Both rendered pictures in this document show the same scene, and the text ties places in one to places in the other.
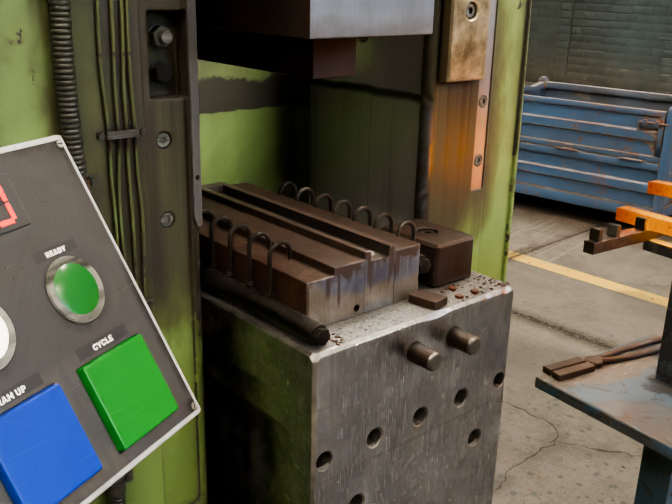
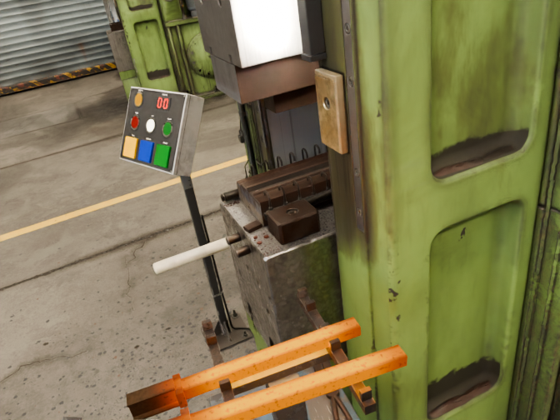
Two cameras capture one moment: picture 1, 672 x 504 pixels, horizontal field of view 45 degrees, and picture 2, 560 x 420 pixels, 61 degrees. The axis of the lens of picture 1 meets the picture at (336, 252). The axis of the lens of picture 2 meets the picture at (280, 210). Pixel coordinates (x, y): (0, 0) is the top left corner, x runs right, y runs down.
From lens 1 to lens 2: 1.94 m
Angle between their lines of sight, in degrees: 98
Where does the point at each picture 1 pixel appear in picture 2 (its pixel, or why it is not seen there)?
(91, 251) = (175, 123)
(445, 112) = (335, 162)
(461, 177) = (349, 213)
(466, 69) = (329, 141)
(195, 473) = not seen: hidden behind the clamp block
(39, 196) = (173, 106)
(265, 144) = not seen: hidden behind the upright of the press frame
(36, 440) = (144, 148)
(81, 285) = (167, 128)
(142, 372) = (164, 154)
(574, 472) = not seen: outside the picture
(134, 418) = (157, 160)
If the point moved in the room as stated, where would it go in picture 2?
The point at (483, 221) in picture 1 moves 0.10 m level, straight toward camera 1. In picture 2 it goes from (372, 259) to (333, 252)
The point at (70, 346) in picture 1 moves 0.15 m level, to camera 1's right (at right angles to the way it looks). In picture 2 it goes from (160, 138) to (137, 156)
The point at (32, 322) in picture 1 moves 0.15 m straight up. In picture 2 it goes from (157, 129) to (146, 87)
